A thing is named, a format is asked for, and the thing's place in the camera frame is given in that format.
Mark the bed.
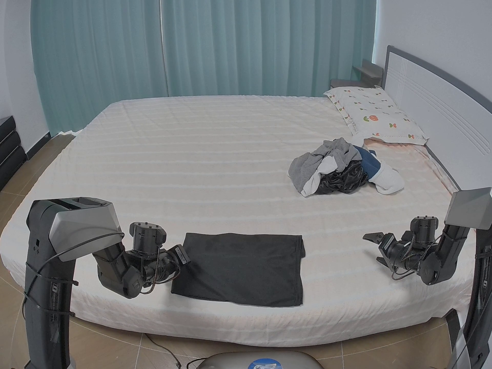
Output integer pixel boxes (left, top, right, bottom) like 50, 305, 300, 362
0, 45, 492, 349

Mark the pile of clothes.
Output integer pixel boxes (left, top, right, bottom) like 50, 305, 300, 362
288, 138, 405, 198

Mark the black T-shirt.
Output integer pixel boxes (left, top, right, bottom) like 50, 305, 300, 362
170, 232, 307, 307

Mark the white printed pillow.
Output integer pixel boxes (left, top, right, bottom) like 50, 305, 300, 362
323, 85, 430, 146

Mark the black chest of drawers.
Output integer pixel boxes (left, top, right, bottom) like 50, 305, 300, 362
0, 116, 27, 191

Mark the grey bedside table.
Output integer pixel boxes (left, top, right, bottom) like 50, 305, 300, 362
331, 60, 385, 90

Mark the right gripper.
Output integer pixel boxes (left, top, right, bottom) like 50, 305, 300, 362
363, 232, 410, 271

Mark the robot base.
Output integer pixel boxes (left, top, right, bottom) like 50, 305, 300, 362
196, 351, 323, 369

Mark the black cable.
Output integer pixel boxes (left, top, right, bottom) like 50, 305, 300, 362
144, 333, 208, 369

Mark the blue-green curtain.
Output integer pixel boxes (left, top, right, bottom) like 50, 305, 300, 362
161, 0, 379, 97
31, 0, 168, 135

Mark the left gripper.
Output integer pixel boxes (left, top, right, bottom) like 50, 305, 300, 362
154, 244, 191, 283

